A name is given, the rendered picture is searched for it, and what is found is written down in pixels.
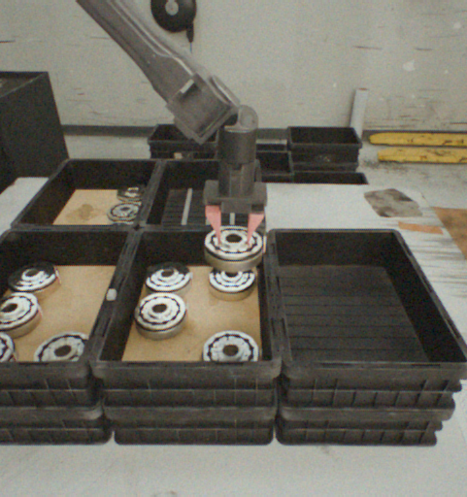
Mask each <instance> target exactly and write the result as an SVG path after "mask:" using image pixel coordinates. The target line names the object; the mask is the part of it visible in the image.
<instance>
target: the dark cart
mask: <svg viewBox="0 0 467 497"><path fill-rule="evenodd" d="M0 78H1V79H4V80H8V81H7V82H6V84H2V85H1V86H3V87H0V194H1V193H2V192H4V191H5V190H7V189H8V187H9V186H10V185H11V184H12V183H13V182H15V181H16V180H17V179H18V178H44V179H49V178H50V177H51V174H52V173H53V172H54V171H55V170H56V168H57V167H59V166H60V165H61V164H62V161H63V160H65V159H68V158H69V155H68V150H67V146H66V142H65V137H64V133H63V129H62V124H61V120H59V115H58V111H57V108H56V103H55V99H54V93H53V89H52V85H51V81H50V77H49V73H48V71H3V70H0Z"/></svg>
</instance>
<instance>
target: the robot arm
mask: <svg viewBox="0 0 467 497"><path fill-rule="evenodd" d="M76 1H77V2H78V4H79V5H80V6H81V8H82V9H83V10H84V11H85V12H86V13H88V15H89V16H90V17H91V18H92V19H93V20H94V21H95V22H96V23H98V24H99V26H100V27H101V28H102V29H103V30H104V31H105V32H106V33H107V34H108V35H110V37H111V38H112V39H113V40H114V41H115V42H116V43H117V44H118V45H119V46H120V47H121V48H122V49H123V50H124V51H125V52H126V53H127V54H128V55H129V58H130V59H132V60H133V61H134V62H135V63H136V64H137V65H138V67H139V69H140V70H141V71H143V73H144V74H145V75H146V77H147V78H148V81H149V82H150V84H151V86H152V89H154V91H155V92H156V93H157V94H158V95H159V96H160V97H161V98H162V99H163V100H164V102H166V103H167V105H166V106H164V107H166V108H167V109H168V110H169V111H170V112H171V114H172V115H173V116H174V117H173V121H174V123H175V126H177V127H178V128H179V129H180V130H181V131H182V132H183V133H184V135H185V136H186V137H187V139H189V140H190V139H191V138H193V139H194V140H195V141H196V142H197V143H198V144H199V145H202V144H203V143H204V142H205V141H206V140H207V139H208V138H209V137H210V136H211V134H214V133H215V132H216V131H217V130H218V129H219V146H218V181H212V180H207V181H206V184H205V189H204V195H203V203H204V204H205V205H207V206H206V217H207V218H208V220H209V222H210V223H211V225H212V227H214V229H215V230H216V233H217V240H218V242H219V243H220V213H225V214H249V223H248V236H247V244H248V243H249V242H250V238H252V234H253V232H254V230H255V229H256V227H257V226H258V224H259V223H260V221H261V219H262V218H263V216H264V215H265V207H267V206H268V191H267V184H266V182H255V181H254V172H255V156H256V140H257V130H258V116H257V114H256V112H255V110H254V109H253V108H252V107H249V106H247V105H240V104H241V101H240V99H239V98H237V97H236V96H235V95H234V94H233V93H232V92H231V90H230V88H229V87H228V86H227V85H226V84H224V83H223V82H222V81H221V80H220V79H219V78H218V76H217V75H215V74H211V73H210V72H209V71H208V70H207V69H206V66H205V65H204V64H203V65H202V64H200V63H199V62H198V61H197V60H196V59H195V58H194V57H193V55H192V54H191V52H190V51H186V50H184V49H183V48H181V47H180V45H179V44H176V43H175V42H174V41H173V40H171V39H170V38H169V37H168V36H167V34H165V33H164V32H163V31H162V30H161V29H160V28H159V27H158V26H157V25H156V23H154V22H153V21H152V20H151V19H150V18H149V17H148V15H147V13H146V12H145V11H143V10H142V9H141V8H140V7H139V6H138V5H137V4H136V2H135V1H134V0H76ZM190 80H193V81H194V83H193V84H192V85H191V86H189V87H188V88H187V91H186V92H185V93H182V92H181V90H182V88H183V87H184V86H185V85H186V83H187V82H188V81H190Z"/></svg>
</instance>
